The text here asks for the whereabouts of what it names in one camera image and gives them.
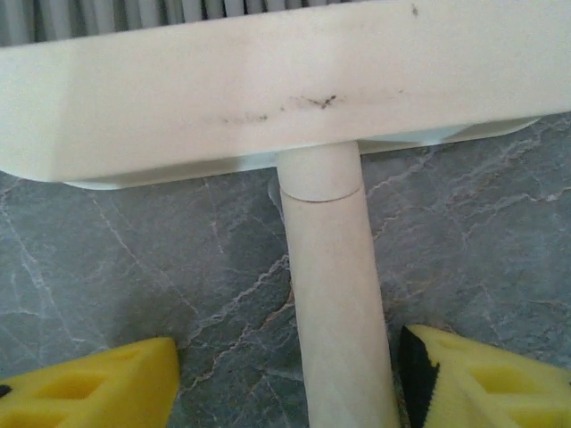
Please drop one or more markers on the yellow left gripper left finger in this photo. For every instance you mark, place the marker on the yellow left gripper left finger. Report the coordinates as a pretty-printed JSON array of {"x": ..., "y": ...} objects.
[{"x": 89, "y": 388}]

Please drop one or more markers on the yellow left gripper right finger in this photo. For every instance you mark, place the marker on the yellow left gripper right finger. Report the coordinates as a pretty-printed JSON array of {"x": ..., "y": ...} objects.
[{"x": 490, "y": 388}]

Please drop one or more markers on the cream hand brush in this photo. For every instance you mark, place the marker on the cream hand brush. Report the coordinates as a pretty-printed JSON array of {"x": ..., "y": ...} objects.
[{"x": 285, "y": 89}]

